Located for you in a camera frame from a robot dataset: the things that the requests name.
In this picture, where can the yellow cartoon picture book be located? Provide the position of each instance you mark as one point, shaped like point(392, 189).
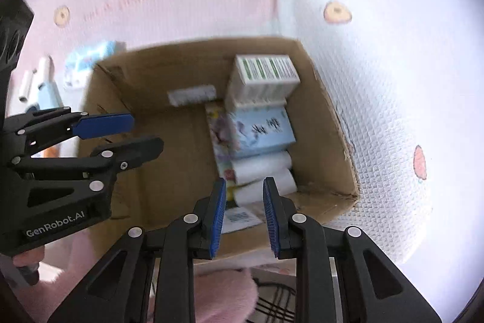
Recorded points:
point(221, 141)

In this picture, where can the baby wipes pack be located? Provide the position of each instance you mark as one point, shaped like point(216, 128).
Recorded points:
point(80, 62)

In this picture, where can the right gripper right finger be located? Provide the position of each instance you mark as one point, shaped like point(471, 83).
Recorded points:
point(339, 272)

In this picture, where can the thin white paper roll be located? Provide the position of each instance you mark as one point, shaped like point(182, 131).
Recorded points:
point(26, 82)

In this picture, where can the white green lower box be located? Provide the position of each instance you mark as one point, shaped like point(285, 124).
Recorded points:
point(232, 106)

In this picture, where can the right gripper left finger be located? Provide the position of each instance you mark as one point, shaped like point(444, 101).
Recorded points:
point(117, 288)

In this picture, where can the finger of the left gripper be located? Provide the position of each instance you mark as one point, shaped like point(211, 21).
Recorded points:
point(130, 153)
point(90, 127)

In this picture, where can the light blue case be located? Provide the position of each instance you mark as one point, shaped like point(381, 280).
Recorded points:
point(44, 97)

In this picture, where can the light blue tea box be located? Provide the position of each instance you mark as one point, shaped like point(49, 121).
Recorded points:
point(259, 131)

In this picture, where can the pink fluffy slipper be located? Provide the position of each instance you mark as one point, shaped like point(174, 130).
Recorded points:
point(225, 296)

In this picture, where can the brown cardboard box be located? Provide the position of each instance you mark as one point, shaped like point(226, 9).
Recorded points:
point(162, 190)

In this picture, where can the pink hello kitty mat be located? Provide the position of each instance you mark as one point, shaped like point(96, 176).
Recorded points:
point(406, 80)

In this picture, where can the white green medicine box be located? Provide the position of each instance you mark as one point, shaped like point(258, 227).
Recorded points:
point(258, 78)

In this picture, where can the person left hand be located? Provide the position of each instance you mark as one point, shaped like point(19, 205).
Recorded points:
point(30, 257)

